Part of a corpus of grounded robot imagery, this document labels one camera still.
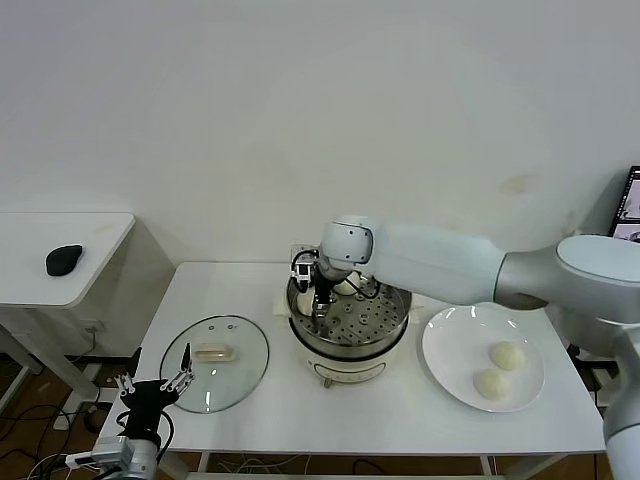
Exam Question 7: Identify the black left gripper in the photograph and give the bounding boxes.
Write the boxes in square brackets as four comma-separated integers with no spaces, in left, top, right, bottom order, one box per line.
[113,342,195,439]

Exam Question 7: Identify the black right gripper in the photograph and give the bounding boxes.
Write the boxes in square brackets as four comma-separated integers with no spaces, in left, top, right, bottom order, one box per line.
[312,277,335,329]

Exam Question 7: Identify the glass lid with cream handle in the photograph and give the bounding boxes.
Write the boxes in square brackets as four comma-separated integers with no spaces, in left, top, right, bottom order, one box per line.
[158,313,271,414]

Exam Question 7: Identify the stainless steel steamer basket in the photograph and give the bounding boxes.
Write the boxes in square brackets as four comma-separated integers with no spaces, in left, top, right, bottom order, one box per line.
[285,269,414,359]

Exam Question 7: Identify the cream electric cooker pot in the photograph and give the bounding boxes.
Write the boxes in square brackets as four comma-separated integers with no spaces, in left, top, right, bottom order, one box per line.
[271,287,429,390]

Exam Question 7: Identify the white round plate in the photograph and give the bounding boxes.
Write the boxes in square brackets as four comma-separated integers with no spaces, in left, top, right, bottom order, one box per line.
[421,304,546,414]

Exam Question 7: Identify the black computer mouse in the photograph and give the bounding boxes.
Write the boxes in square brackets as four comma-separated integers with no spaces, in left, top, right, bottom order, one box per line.
[45,243,85,277]

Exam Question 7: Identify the white side table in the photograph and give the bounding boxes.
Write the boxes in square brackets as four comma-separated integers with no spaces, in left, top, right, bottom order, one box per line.
[0,212,176,406]

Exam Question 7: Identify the black laptop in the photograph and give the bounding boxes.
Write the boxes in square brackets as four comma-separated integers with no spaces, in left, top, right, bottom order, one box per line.
[607,164,640,242]

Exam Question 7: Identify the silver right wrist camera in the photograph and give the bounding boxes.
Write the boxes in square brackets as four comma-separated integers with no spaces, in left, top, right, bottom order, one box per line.
[291,251,317,294]

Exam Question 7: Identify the white table leg frame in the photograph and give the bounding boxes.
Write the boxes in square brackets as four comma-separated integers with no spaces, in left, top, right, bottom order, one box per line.
[187,452,501,480]

